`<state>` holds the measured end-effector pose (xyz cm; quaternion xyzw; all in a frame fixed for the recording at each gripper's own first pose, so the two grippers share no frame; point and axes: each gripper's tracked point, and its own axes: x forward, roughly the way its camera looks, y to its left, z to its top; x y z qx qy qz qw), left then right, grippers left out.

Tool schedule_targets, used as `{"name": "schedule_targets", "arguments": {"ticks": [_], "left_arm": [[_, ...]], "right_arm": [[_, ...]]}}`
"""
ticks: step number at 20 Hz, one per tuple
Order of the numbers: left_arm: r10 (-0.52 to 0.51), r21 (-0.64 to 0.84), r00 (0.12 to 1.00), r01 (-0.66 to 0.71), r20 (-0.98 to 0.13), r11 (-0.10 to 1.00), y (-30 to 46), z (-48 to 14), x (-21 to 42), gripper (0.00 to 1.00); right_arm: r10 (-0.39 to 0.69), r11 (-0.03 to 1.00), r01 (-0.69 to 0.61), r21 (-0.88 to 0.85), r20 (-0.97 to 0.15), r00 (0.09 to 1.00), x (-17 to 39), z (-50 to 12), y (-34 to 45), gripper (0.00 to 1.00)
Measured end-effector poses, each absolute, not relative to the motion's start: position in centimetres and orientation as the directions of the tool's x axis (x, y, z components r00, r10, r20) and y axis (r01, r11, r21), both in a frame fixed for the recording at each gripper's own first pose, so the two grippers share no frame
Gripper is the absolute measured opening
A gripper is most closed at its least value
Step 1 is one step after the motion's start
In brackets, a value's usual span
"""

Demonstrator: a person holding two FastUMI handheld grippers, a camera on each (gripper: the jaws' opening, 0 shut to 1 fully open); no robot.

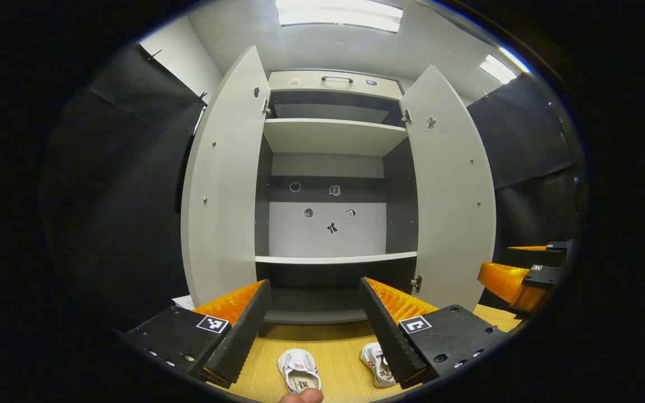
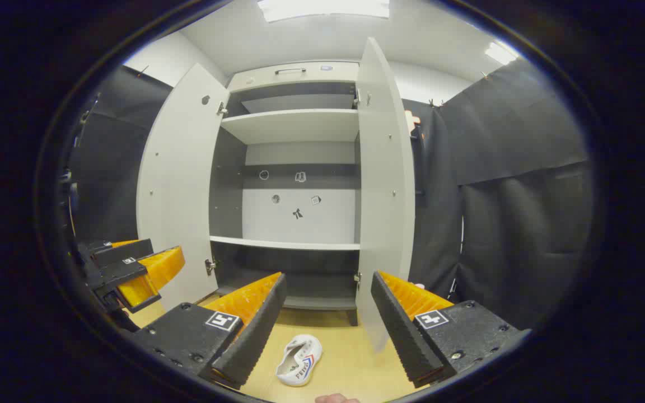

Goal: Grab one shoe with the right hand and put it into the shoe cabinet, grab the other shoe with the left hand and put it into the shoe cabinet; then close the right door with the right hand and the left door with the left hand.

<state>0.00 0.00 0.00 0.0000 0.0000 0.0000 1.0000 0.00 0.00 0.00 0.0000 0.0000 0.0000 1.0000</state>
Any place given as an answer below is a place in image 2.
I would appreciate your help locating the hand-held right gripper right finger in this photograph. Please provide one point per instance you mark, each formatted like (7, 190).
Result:
(398, 324)

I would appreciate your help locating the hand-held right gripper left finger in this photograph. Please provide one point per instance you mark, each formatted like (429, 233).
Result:
(255, 330)

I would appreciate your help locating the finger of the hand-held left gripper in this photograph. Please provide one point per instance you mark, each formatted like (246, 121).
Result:
(126, 252)
(154, 271)

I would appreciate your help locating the white canvas shoe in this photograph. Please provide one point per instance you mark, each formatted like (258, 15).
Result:
(300, 358)

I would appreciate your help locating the grey cabinet door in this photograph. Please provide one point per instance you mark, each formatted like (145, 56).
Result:
(180, 184)
(381, 196)

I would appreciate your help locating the grey shoe cabinet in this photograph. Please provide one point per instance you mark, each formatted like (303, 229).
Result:
(294, 126)

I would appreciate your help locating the black backdrop cloth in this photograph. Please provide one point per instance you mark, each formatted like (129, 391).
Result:
(115, 168)
(524, 224)

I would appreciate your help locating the ceiling light panel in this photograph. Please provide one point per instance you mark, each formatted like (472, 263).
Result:
(500, 53)
(322, 8)

